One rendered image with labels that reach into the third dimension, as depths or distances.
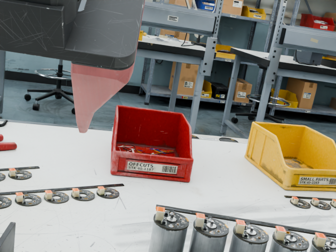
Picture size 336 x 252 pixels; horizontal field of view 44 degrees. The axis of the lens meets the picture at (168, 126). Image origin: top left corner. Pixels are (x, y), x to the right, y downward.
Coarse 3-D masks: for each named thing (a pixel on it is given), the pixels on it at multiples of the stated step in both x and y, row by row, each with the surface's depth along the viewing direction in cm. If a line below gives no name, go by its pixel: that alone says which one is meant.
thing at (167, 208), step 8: (168, 208) 31; (176, 208) 31; (208, 216) 30; (216, 216) 31; (224, 216) 31; (256, 224) 30; (264, 224) 31; (272, 224) 31; (280, 224) 31; (304, 232) 31; (312, 232) 31; (320, 232) 31; (328, 232) 31
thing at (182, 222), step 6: (174, 216) 30; (180, 216) 30; (156, 222) 28; (162, 222) 28; (168, 222) 29; (174, 222) 29; (180, 222) 29; (186, 222) 29; (168, 228) 28; (174, 228) 28; (180, 228) 28
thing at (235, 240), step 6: (234, 234) 29; (252, 234) 29; (234, 240) 29; (240, 240) 28; (234, 246) 29; (240, 246) 28; (246, 246) 28; (252, 246) 28; (258, 246) 28; (264, 246) 28
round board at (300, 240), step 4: (292, 232) 30; (272, 236) 29; (296, 236) 30; (300, 236) 30; (276, 240) 29; (280, 240) 29; (284, 240) 28; (296, 240) 29; (300, 240) 29; (304, 240) 29; (280, 244) 28; (284, 244) 28; (288, 244) 28; (292, 244) 28; (296, 244) 28; (300, 244) 28; (304, 244) 29; (308, 244) 29; (288, 248) 28; (292, 248) 28; (296, 248) 28; (300, 248) 28; (304, 248) 28
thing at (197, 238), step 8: (208, 224) 29; (192, 232) 29; (192, 240) 29; (200, 240) 28; (208, 240) 28; (216, 240) 28; (224, 240) 29; (192, 248) 29; (200, 248) 28; (208, 248) 28; (216, 248) 28
